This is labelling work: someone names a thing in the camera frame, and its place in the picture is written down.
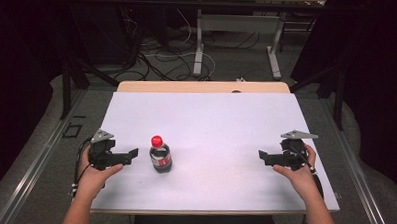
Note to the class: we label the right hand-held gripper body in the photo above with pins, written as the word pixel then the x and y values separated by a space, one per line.
pixel 295 153

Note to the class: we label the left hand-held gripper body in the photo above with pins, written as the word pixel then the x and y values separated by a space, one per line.
pixel 100 152

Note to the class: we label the red bottle cap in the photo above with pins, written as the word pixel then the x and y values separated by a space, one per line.
pixel 157 141

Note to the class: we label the dark soda bottle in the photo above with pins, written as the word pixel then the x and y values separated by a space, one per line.
pixel 160 160

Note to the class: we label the person's left hand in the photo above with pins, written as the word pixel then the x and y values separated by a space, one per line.
pixel 92 180

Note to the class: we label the person's right hand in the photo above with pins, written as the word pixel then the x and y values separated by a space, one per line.
pixel 302 182

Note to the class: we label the white table board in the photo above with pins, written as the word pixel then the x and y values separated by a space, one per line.
pixel 212 126

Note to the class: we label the black metal stand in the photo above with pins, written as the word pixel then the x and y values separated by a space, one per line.
pixel 338 97
pixel 66 87

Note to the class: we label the wooden table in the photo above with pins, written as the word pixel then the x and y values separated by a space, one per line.
pixel 187 86

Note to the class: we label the dark curtain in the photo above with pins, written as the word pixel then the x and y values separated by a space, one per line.
pixel 377 81
pixel 18 69

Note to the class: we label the desk with white legs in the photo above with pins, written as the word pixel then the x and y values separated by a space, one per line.
pixel 239 23

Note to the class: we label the black horizontal metal bar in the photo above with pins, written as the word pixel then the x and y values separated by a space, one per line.
pixel 157 2

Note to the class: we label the aluminium floor rail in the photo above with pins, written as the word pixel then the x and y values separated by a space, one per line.
pixel 34 166
pixel 358 171

